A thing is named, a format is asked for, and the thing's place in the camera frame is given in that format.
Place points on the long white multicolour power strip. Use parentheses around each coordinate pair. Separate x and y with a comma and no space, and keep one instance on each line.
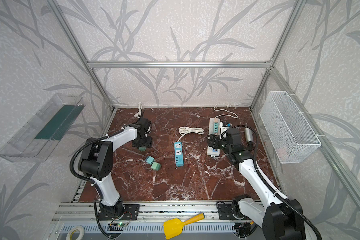
(213,140)

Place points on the metal cylinder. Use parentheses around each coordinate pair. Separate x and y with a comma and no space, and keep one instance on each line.
(249,135)

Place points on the yellow plastic scoop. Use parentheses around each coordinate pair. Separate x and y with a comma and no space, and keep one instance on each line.
(174,227)

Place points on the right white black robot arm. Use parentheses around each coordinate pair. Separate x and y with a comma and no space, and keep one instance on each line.
(279,217)

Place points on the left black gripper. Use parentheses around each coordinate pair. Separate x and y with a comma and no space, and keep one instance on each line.
(143,141)

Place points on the teal power strip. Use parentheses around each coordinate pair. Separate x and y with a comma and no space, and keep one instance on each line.
(179,160)

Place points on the clear plastic wall bin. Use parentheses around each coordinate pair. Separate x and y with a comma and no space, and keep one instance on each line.
(37,139)

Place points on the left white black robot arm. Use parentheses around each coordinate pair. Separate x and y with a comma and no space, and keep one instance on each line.
(93,162)

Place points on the white wire mesh basket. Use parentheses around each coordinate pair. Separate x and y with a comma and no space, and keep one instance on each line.
(291,135)

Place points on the white tape roll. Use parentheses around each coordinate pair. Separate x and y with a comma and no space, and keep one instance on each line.
(76,230)

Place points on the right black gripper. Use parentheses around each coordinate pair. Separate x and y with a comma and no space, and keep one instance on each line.
(212,141)

